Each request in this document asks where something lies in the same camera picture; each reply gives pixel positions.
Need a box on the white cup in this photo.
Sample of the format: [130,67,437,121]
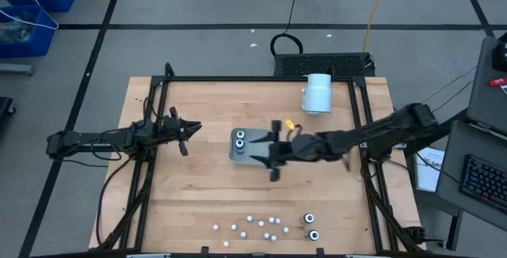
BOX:
[300,73,333,116]

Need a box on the dark gray desk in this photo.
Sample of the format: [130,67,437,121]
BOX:
[466,35,507,137]

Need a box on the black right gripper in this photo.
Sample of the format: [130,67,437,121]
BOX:
[248,119,322,183]

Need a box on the white plastic handled bin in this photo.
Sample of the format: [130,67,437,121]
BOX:
[228,127,280,167]

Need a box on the black keyboard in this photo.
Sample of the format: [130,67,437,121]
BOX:
[459,154,507,216]

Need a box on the black power adapter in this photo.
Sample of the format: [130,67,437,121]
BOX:
[406,226,444,248]

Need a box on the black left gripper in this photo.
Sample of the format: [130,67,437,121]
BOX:
[157,105,203,157]

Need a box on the black looped floor cable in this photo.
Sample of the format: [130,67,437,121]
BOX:
[269,0,305,58]

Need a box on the large black monitor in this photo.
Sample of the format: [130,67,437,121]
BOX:
[492,31,507,73]

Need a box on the black mesh computer case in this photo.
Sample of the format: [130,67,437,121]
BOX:
[273,51,376,78]

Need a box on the white floor cable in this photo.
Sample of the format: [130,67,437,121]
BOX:
[0,0,60,31]

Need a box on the black cart base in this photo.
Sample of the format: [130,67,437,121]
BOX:
[0,96,17,129]

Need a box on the yellow hanging cable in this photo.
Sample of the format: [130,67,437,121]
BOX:
[362,0,391,53]

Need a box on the black base power cable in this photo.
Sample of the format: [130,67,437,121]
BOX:
[95,156,135,248]

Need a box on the gray metal bar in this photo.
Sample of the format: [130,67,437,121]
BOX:
[0,63,35,77]

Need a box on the white paper sheet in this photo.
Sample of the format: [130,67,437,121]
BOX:
[414,146,447,193]

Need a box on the gray keyboard shelf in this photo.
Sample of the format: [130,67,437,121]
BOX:
[435,120,507,232]

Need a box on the black aluminium table frame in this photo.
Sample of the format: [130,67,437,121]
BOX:
[89,62,428,258]

